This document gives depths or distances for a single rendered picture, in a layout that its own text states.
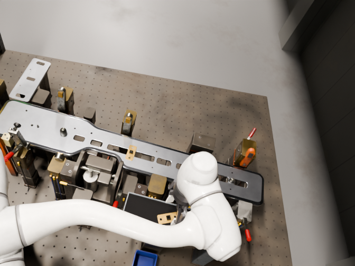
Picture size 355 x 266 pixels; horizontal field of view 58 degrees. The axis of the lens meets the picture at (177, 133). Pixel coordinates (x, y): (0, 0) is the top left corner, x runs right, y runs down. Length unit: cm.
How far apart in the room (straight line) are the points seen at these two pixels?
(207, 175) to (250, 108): 157
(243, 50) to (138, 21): 126
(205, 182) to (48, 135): 97
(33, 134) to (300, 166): 242
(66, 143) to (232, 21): 311
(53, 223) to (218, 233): 41
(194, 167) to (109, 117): 127
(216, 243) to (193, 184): 16
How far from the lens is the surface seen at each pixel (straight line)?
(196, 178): 86
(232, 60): 374
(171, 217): 133
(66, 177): 143
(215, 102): 230
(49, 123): 169
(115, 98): 215
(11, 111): 176
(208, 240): 86
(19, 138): 146
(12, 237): 83
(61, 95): 167
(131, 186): 144
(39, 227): 83
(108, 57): 338
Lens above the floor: 240
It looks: 56 degrees down
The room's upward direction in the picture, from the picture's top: 23 degrees clockwise
